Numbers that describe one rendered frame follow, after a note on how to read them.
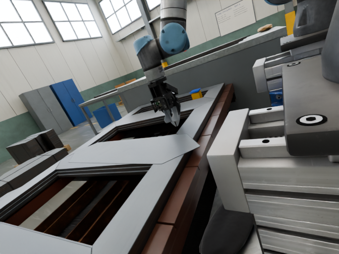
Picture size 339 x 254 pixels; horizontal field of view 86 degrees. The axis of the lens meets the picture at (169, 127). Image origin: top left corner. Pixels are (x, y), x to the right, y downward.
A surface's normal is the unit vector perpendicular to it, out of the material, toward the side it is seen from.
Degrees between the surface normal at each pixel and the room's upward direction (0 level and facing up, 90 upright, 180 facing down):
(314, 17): 72
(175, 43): 90
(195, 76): 90
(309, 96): 0
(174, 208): 0
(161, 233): 0
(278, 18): 90
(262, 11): 90
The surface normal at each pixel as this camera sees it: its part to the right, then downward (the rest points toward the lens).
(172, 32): -0.01, 0.35
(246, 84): -0.39, 0.45
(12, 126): 0.82, -0.11
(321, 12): -0.69, 0.18
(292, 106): -0.35, -0.88
